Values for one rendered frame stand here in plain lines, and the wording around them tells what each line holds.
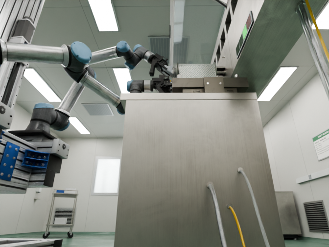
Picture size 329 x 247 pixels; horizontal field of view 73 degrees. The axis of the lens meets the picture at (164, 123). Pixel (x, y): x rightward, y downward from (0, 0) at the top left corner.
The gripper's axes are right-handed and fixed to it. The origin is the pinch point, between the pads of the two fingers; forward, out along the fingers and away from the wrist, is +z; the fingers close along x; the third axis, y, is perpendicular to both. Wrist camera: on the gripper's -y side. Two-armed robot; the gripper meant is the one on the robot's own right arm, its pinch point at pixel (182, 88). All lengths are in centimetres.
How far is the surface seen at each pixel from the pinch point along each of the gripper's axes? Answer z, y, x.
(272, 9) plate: 35, 5, -52
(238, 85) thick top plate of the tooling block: 27.6, -11.1, -19.9
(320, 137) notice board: 261, 61, 254
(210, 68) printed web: 18.6, 15.4, -0.3
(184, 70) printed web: 1.6, 13.9, -0.3
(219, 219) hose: 8, -76, -37
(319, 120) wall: 262, 90, 247
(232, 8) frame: 31, 44, -22
